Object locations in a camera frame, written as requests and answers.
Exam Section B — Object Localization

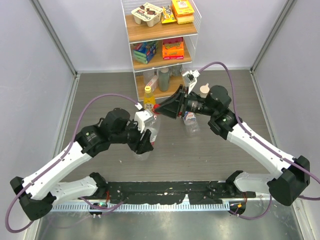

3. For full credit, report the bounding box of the yellow M&M candy bag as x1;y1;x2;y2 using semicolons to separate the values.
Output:
161;5;177;24

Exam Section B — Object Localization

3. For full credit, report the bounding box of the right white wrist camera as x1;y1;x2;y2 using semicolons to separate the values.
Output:
181;70;200;94

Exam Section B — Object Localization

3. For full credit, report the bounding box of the grey green bottle on shelf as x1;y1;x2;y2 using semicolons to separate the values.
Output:
158;67;170;92

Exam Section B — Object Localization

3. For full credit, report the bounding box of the orange snack box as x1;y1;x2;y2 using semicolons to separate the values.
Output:
162;37;185;60

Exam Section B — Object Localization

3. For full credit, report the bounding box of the green squeeze bottle beige cap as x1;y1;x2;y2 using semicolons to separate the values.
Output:
199;83;210;98

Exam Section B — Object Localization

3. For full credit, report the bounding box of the white red small box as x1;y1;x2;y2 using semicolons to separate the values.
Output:
146;75;159;92

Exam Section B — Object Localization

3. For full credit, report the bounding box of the yellow honey pomelo drink bottle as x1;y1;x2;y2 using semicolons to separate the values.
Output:
143;85;156;110

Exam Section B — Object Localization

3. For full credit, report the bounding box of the clear blue-label water bottle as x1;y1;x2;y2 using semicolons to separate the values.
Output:
182;111;200;136

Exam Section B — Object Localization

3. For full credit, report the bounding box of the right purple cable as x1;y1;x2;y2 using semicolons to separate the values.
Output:
198;61;320;201

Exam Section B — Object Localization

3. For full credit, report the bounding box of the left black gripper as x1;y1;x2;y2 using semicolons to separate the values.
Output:
110;118;154;154

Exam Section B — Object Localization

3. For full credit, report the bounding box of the chocolate pudding cup pack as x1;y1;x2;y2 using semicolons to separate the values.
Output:
131;2;163;28

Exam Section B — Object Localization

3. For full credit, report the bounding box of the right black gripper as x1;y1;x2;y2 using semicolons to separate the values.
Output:
155;84;217;120

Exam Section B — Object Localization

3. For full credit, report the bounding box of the yellow sponge pack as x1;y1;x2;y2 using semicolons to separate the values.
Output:
171;0;195;25

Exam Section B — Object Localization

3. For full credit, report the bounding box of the slotted aluminium cable rail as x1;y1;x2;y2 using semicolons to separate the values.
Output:
51;201;230;213

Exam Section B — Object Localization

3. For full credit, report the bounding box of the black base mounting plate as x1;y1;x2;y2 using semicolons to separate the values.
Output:
85;180;256;205

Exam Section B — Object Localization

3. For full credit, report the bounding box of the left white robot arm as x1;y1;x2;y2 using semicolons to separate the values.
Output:
10;108;155;221

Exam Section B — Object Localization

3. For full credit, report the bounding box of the blue green box stack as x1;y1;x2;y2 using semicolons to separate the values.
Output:
132;40;159;64

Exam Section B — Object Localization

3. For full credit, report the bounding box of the clear glass jar on shelf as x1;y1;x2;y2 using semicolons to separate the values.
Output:
170;64;182;77

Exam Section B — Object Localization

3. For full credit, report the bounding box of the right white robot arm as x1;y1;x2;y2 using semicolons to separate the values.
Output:
154;85;310;206

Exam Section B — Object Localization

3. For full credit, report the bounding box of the clear red-label water bottle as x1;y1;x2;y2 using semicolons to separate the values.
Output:
134;108;161;161

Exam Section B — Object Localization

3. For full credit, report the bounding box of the white wire shelf rack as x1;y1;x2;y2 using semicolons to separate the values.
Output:
121;0;202;101

